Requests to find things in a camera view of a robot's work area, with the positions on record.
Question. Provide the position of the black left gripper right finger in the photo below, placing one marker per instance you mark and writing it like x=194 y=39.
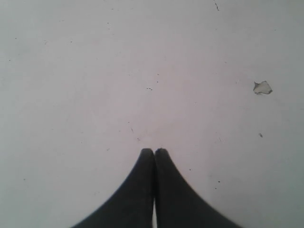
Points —
x=177 y=204

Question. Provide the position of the small clear plastic scrap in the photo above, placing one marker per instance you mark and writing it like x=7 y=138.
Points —
x=262 y=88

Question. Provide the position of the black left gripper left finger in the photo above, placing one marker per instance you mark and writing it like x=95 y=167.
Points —
x=131 y=206

